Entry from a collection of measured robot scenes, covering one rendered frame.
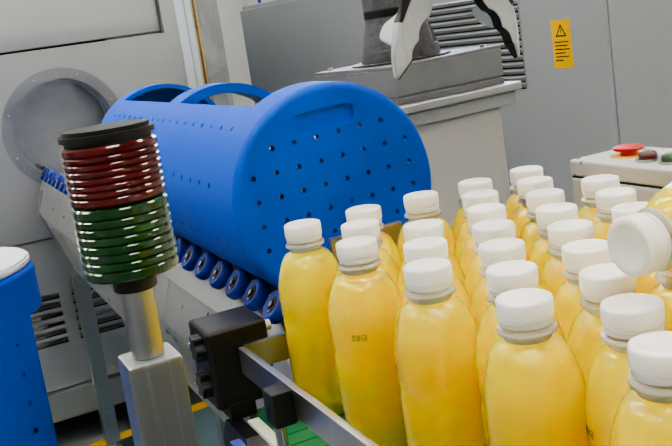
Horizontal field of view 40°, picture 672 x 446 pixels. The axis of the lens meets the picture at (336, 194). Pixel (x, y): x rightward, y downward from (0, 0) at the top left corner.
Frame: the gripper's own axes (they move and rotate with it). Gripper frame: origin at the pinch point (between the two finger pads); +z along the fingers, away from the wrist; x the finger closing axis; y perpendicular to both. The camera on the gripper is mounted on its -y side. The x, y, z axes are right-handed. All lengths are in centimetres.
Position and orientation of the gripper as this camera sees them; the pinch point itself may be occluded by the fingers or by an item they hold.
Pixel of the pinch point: (463, 69)
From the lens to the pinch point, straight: 97.1
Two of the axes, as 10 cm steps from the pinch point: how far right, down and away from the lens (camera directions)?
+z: 1.4, 9.7, 1.8
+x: -8.9, 2.1, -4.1
